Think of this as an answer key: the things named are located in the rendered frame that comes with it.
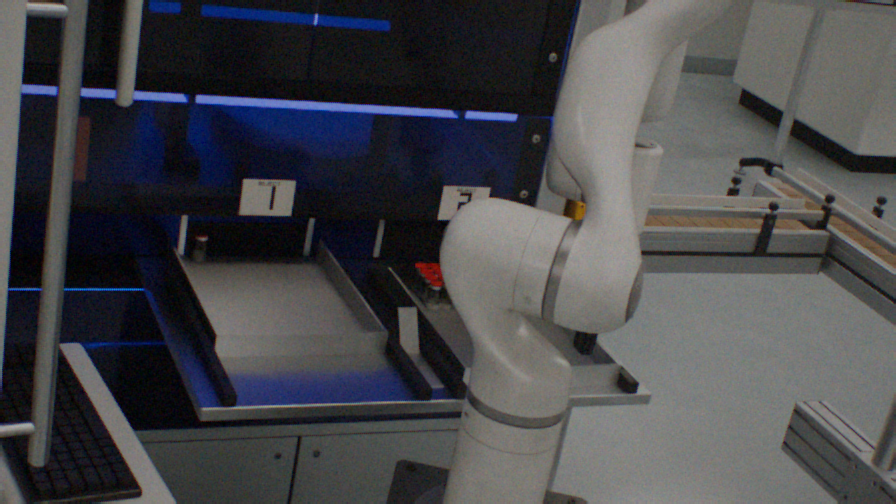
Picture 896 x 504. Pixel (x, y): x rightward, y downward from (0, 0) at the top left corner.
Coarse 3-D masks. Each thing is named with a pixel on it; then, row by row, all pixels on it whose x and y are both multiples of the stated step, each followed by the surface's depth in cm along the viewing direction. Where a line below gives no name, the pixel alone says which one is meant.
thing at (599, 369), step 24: (408, 288) 232; (432, 312) 225; (456, 312) 226; (432, 336) 212; (456, 336) 218; (552, 336) 225; (456, 360) 204; (576, 360) 218; (600, 360) 217; (576, 384) 210; (600, 384) 212
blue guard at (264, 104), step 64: (128, 128) 206; (192, 128) 210; (256, 128) 214; (320, 128) 218; (384, 128) 222; (448, 128) 226; (512, 128) 231; (128, 192) 211; (192, 192) 214; (320, 192) 223; (384, 192) 227; (512, 192) 236
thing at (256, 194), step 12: (252, 180) 217; (264, 180) 218; (276, 180) 219; (252, 192) 218; (264, 192) 219; (276, 192) 219; (288, 192) 220; (240, 204) 218; (252, 204) 219; (264, 204) 220; (276, 204) 220; (288, 204) 221
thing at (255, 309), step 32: (224, 256) 230; (256, 256) 232; (320, 256) 234; (192, 288) 210; (224, 288) 219; (256, 288) 221; (288, 288) 223; (320, 288) 225; (352, 288) 220; (224, 320) 209; (256, 320) 211; (288, 320) 213; (320, 320) 215; (352, 320) 217; (224, 352) 198; (256, 352) 200; (288, 352) 202; (320, 352) 204; (352, 352) 206; (384, 352) 208
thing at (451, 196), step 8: (448, 192) 231; (456, 192) 232; (464, 192) 232; (472, 192) 233; (480, 192) 233; (488, 192) 234; (448, 200) 232; (456, 200) 232; (464, 200) 233; (472, 200) 234; (440, 208) 232; (448, 208) 233; (456, 208) 233; (440, 216) 233; (448, 216) 233
